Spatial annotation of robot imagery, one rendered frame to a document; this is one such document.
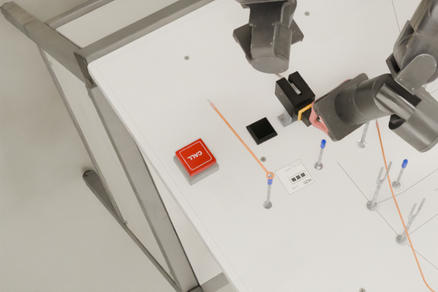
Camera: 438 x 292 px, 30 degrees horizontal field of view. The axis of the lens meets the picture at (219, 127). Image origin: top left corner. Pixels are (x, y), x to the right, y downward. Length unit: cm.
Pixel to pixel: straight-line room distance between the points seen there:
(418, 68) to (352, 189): 31
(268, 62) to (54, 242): 148
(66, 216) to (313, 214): 133
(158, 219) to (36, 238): 89
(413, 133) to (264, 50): 24
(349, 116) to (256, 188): 23
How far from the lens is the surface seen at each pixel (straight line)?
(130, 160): 164
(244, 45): 132
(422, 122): 116
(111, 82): 146
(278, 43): 121
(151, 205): 169
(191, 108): 141
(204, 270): 181
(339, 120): 122
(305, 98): 132
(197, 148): 133
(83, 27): 181
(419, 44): 111
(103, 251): 263
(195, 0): 156
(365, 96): 115
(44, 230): 254
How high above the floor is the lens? 226
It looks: 59 degrees down
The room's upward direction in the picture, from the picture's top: 123 degrees clockwise
